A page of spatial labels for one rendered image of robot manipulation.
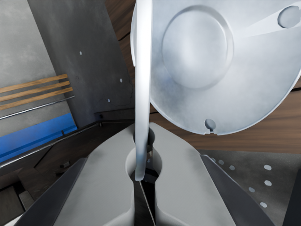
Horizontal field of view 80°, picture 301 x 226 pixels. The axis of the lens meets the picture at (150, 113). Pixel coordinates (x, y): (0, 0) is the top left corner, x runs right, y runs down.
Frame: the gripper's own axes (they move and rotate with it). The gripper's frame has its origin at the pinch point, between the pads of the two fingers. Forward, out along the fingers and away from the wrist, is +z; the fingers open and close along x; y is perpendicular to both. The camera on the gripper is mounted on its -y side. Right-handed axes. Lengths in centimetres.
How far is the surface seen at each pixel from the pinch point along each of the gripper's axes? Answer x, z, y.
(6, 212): -40, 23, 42
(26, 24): -105, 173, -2
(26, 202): -29.0, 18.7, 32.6
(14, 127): -111, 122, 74
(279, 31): 15.8, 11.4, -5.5
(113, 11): -6.8, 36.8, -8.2
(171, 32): 4.6, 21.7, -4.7
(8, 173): -56, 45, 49
